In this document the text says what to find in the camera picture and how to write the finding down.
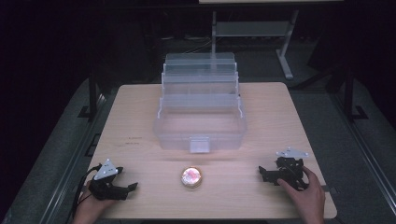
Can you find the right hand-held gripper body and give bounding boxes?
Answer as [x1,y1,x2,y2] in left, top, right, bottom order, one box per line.
[273,147,310,191]

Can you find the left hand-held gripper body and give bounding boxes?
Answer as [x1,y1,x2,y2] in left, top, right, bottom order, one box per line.
[88,158,131,201]

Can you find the round gold tin pink lid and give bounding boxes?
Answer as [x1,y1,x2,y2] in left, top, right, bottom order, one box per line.
[180,166,204,189]

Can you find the clear plastic tiered storage box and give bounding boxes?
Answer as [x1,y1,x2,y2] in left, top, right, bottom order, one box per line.
[152,51,248,154]

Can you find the person's left hand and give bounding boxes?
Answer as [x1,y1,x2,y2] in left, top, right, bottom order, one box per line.
[72,181,117,224]

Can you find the person's right hand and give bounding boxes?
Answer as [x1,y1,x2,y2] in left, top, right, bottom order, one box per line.
[276,165,327,224]

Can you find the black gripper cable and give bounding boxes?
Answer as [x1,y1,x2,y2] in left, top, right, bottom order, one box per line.
[71,162,104,220]

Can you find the black metal stand post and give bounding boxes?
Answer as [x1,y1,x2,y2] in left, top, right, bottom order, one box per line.
[341,66,370,121]
[78,60,106,119]

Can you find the white metal desk frame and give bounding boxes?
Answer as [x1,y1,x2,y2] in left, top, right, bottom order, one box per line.
[198,0,344,80]

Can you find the cables on floor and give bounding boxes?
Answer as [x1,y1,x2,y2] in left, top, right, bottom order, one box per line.
[162,35,213,54]

